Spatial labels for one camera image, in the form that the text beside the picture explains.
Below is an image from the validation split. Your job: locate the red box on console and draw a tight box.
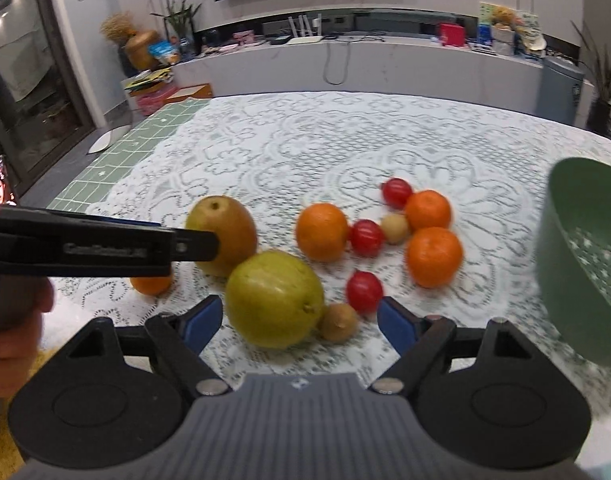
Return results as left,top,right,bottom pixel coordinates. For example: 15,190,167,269
438,23,466,48

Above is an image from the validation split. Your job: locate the red cherry tomato top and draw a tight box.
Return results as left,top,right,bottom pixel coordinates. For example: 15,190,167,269
380,178,414,210

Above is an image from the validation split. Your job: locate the potted plant right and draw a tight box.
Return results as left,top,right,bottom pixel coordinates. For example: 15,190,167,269
572,23,611,140

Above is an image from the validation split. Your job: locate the green grid table mat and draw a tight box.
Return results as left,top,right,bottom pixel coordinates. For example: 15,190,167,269
48,99,209,212

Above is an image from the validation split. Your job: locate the orange cardboard box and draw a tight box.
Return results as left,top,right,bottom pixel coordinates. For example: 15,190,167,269
164,84,213,104

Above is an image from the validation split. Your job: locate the large green pear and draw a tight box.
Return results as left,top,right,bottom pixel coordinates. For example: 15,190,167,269
225,249,326,349

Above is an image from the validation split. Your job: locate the white wifi router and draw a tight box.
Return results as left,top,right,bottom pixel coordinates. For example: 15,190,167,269
288,14,324,46

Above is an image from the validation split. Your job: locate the orange mandarin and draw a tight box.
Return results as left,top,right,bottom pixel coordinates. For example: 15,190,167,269
405,226,464,288
294,203,350,263
404,190,452,231
130,275,173,296

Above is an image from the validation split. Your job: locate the green colander bowl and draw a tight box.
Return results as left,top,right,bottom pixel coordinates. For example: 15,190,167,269
535,158,611,366

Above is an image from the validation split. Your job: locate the brown pear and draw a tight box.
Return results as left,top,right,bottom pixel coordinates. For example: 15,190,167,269
185,195,258,278

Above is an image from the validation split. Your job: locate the white tv console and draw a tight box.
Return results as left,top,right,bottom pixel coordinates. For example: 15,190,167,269
173,35,542,114

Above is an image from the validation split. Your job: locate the grey trash bin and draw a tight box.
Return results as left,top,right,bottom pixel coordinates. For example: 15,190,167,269
535,56,584,125

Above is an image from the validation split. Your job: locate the black hanging cable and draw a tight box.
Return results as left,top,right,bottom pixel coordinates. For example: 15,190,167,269
321,34,387,87

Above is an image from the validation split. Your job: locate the white lace tablecloth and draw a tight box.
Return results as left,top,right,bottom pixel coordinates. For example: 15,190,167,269
39,90,611,466

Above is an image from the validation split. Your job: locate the potted plant left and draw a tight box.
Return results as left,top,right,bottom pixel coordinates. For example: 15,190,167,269
151,0,201,61

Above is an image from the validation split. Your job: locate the small brown kiwi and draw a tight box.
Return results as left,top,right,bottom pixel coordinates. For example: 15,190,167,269
319,304,359,344
380,212,411,245

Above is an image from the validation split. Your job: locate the golden gourd ornament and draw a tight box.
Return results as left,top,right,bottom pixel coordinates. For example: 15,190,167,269
124,29,161,72

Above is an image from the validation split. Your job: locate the person's left hand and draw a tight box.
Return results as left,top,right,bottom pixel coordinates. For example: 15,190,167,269
0,278,54,399

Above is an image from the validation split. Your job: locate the red cherry tomato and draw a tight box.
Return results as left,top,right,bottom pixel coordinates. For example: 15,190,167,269
380,178,414,210
349,219,385,258
345,271,385,316

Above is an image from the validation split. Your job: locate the potted plant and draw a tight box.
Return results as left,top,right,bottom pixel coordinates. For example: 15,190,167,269
151,0,201,61
572,23,611,140

